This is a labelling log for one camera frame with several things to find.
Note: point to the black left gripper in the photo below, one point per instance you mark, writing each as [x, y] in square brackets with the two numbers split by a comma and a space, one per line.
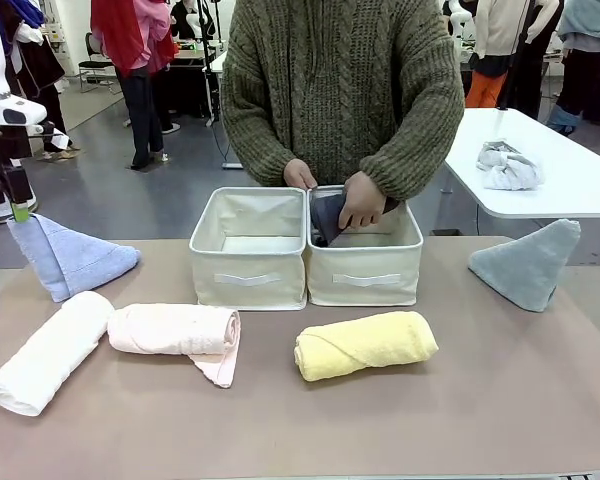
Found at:
[2, 172]

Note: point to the dark grey towel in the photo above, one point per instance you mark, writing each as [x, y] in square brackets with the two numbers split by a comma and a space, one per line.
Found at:
[327, 217]

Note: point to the cream fabric storage box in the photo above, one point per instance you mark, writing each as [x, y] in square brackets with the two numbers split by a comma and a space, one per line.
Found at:
[362, 270]
[247, 270]

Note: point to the person's right forearm olive sleeve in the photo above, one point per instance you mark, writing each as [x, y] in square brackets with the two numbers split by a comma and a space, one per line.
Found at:
[260, 140]

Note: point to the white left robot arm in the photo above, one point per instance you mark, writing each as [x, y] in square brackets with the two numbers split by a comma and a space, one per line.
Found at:
[10, 111]

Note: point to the person's left forearm olive sleeve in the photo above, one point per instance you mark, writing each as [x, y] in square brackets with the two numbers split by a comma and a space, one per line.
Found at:
[420, 145]

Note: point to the person's right hand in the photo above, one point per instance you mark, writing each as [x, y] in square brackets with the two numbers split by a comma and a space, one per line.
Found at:
[298, 175]

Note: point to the person's left hand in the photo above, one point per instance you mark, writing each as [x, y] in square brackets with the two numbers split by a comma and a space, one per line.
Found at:
[362, 200]

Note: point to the light blue triangle towel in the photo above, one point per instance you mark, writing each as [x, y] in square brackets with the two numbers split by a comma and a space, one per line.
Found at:
[75, 260]

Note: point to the white rolled towel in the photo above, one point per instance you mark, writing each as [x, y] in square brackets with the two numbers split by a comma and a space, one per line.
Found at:
[50, 352]

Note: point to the mannequin in dark clothes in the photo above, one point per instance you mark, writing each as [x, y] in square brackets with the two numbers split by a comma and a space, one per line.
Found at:
[37, 65]

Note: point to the black office chair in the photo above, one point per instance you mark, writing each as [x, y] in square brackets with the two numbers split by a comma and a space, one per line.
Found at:
[96, 60]

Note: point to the person with red scarf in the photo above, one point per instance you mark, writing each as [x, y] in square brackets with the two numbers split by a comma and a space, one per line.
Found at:
[140, 60]

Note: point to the pink rolled towel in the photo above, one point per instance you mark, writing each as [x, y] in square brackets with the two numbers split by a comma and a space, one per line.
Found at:
[175, 330]

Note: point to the white background desk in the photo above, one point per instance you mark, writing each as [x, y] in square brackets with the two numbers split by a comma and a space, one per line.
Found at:
[195, 57]

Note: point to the black stand pole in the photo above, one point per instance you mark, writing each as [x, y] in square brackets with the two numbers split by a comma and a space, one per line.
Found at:
[209, 55]

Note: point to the olive knit sweater torso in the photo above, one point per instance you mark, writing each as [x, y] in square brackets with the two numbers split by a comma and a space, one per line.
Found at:
[340, 75]

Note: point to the yellow rolled towel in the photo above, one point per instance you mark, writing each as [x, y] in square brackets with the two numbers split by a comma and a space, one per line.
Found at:
[365, 345]

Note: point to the crumpled light grey cloth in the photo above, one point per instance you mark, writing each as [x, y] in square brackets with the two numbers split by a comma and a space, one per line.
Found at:
[512, 167]

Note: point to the figure with orange trousers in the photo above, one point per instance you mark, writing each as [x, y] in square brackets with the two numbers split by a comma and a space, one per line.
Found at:
[500, 45]

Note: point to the grey-green plush towel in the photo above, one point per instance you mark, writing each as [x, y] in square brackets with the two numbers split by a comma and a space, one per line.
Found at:
[530, 267]

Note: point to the white side table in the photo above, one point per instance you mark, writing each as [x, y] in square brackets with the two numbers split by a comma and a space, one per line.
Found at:
[575, 150]

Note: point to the figure with blue-grey shawl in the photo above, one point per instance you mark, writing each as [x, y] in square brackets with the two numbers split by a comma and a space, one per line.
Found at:
[590, 55]

